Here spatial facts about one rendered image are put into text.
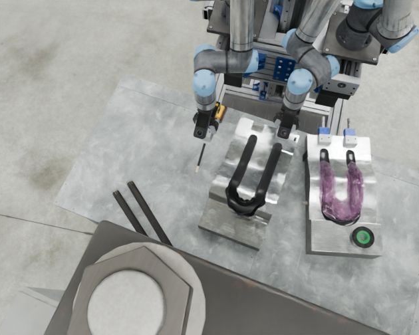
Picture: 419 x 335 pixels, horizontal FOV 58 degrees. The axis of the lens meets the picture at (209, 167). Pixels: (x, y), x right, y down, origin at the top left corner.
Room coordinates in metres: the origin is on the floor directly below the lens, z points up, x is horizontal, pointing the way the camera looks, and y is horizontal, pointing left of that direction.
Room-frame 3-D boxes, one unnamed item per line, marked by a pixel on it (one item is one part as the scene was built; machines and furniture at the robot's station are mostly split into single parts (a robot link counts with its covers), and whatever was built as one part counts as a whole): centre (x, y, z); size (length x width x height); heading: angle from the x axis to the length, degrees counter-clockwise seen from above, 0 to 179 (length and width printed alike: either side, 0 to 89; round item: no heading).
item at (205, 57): (0.79, -0.04, 1.25); 0.11 x 0.11 x 0.08; 84
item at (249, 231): (0.47, -0.16, 0.87); 0.50 x 0.26 x 0.14; 152
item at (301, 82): (0.66, -0.33, 1.23); 0.09 x 0.08 x 0.11; 117
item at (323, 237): (0.38, -0.51, 0.86); 0.50 x 0.26 x 0.11; 169
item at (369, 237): (0.18, -0.53, 0.93); 0.08 x 0.08 x 0.04
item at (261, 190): (0.48, -0.17, 0.92); 0.35 x 0.16 x 0.09; 152
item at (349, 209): (0.38, -0.51, 0.90); 0.26 x 0.18 x 0.08; 169
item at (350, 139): (0.63, -0.61, 0.86); 0.13 x 0.05 x 0.05; 169
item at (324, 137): (0.65, -0.51, 0.86); 0.13 x 0.05 x 0.05; 169
